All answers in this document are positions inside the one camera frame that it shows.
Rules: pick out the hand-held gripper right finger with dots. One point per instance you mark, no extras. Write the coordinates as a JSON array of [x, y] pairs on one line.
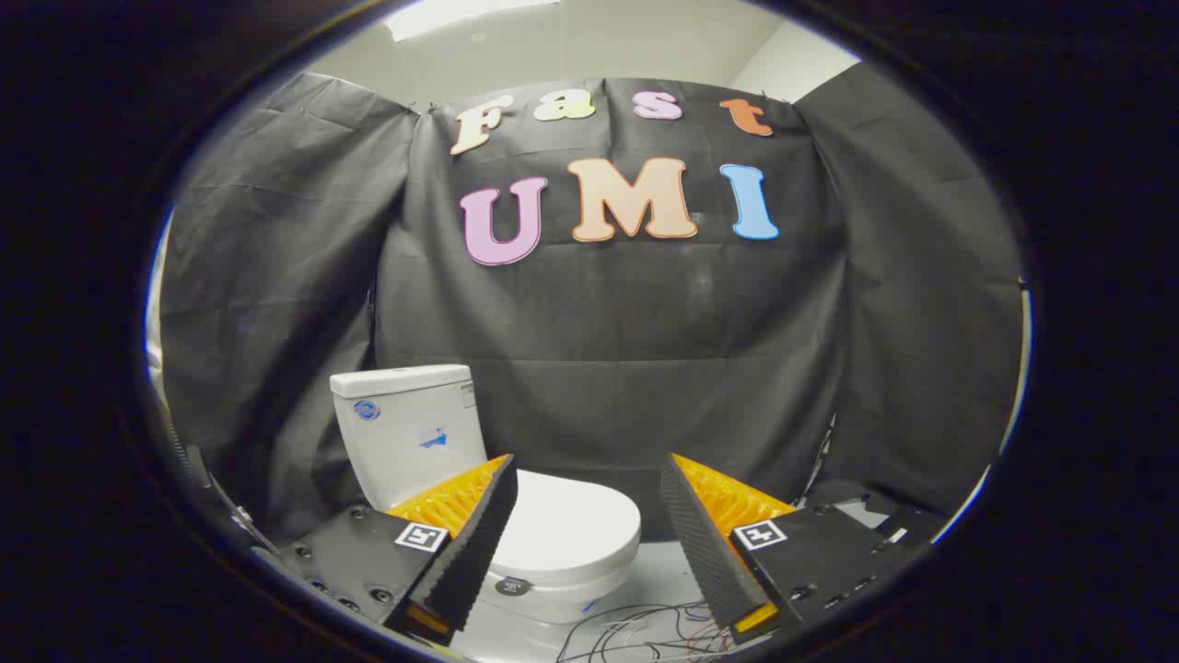
[[705, 552]]

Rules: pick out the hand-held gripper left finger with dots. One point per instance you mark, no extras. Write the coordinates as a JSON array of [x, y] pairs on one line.
[[474, 552]]

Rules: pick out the white toilet lid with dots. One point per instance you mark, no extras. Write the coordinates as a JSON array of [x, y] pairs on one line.
[[571, 525]]

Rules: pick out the white ceramic toilet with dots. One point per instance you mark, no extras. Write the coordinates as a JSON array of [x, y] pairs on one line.
[[405, 442]]

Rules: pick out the black flat box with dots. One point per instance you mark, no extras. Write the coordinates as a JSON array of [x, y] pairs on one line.
[[921, 525]]

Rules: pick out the black backdrop cloth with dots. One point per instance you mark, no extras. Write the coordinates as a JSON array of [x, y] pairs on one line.
[[599, 322]]

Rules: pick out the ceiling light panel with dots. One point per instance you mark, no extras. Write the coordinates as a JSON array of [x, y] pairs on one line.
[[461, 14]]

